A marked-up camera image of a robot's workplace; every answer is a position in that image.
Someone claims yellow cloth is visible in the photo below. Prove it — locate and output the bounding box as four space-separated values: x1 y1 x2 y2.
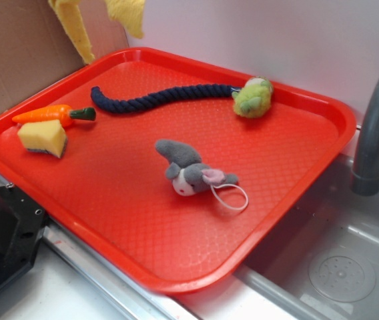
48 0 145 65

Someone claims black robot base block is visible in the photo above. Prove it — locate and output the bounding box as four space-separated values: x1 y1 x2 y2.
0 186 47 291

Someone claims grey plush mouse toy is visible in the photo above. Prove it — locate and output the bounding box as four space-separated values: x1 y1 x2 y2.
155 139 249 211

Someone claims red plastic tray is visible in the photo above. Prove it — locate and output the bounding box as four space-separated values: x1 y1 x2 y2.
0 48 356 295

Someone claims orange toy carrot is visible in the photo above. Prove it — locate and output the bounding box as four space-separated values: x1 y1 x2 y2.
12 104 97 127

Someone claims yellow sponge wedge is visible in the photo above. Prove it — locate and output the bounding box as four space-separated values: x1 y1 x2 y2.
17 120 67 159

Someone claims light wooden board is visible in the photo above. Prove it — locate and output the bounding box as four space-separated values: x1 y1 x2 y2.
79 0 129 59

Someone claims grey toy faucet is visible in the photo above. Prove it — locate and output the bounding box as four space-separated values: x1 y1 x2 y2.
352 48 379 197

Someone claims grey toy sink basin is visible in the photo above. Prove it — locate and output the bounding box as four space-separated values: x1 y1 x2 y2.
236 140 379 319

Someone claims brown cardboard panel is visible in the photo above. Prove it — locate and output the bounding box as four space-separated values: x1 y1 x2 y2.
0 1 83 114

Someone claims blue rope green plush toy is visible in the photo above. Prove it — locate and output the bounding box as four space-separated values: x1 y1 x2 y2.
91 77 274 119

